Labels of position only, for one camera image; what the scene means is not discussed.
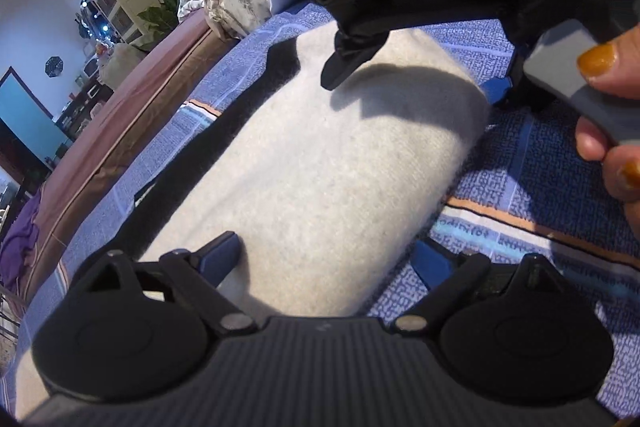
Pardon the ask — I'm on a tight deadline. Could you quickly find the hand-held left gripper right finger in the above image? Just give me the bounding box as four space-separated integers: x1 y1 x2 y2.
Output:
394 239 553 334

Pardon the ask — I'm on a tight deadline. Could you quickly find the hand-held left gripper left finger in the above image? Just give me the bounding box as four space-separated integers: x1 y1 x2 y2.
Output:
75 231 257 334

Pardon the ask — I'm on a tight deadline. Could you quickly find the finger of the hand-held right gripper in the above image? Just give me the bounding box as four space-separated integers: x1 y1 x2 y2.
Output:
482 42 551 110
309 0 501 90

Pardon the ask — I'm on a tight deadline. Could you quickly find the cream sweater with black trim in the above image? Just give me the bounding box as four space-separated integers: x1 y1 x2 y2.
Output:
10 27 493 413

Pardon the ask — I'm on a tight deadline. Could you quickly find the person's right hand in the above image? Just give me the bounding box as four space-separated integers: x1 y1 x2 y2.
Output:
575 27 640 228

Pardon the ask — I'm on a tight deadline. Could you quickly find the blue plaid bed sheet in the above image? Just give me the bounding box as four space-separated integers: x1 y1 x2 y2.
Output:
0 2 640 423

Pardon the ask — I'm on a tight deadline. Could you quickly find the brown bed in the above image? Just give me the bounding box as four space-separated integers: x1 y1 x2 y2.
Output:
20 9 241 303

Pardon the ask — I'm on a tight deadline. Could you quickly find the green leafy plant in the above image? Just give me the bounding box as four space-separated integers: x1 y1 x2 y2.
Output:
137 0 183 38

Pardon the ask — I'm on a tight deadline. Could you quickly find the purple cloth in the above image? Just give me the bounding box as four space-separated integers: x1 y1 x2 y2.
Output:
0 192 43 293

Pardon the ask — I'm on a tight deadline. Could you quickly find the dark low cabinet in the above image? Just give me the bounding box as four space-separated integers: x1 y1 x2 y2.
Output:
52 77 116 142

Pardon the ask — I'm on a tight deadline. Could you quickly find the cream armchair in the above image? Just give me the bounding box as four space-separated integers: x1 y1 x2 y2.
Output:
99 43 147 90

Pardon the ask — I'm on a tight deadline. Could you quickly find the turquoise door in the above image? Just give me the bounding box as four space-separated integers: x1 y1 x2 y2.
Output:
0 67 68 168

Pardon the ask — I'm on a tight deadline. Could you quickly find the string of fairy lights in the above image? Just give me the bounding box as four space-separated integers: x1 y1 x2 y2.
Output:
74 0 126 50

